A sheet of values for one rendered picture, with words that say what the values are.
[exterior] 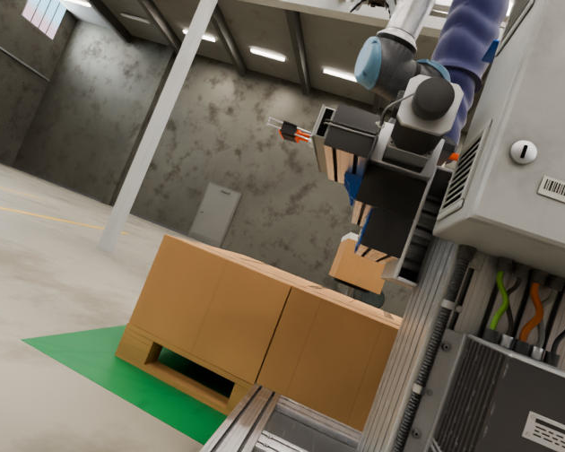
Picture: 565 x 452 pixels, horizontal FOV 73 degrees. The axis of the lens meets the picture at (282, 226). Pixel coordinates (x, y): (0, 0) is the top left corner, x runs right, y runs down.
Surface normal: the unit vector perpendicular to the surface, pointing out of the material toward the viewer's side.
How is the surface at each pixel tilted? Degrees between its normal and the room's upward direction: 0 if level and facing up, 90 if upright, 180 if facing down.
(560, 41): 90
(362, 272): 90
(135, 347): 90
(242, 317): 90
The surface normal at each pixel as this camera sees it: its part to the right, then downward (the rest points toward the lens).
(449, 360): -0.15, -0.13
